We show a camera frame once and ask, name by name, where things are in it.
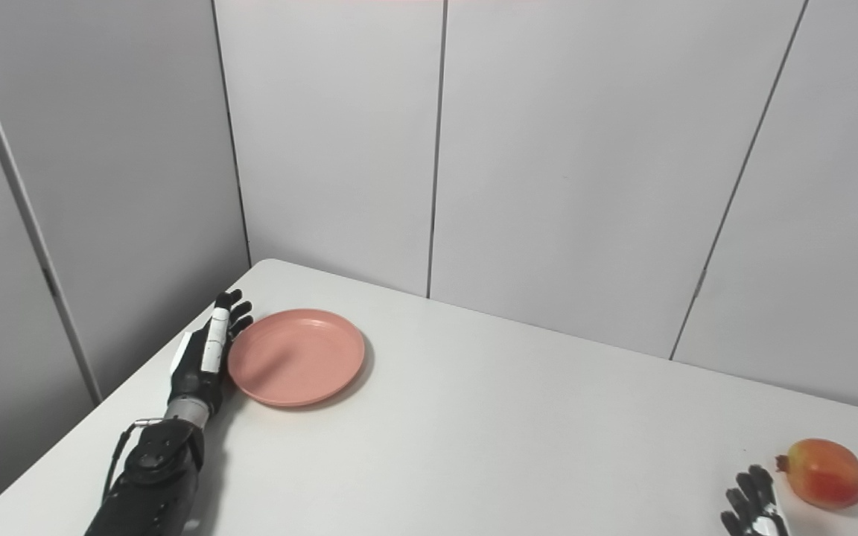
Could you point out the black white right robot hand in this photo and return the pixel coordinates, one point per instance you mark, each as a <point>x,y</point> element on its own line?
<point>753,510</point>

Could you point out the red yellow pomegranate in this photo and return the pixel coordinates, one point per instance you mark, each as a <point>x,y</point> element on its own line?
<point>824,473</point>

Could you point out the pink round plate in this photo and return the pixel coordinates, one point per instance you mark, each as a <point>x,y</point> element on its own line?
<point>295,357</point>

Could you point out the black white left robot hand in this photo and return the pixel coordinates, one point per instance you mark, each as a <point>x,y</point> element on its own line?
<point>191,372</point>

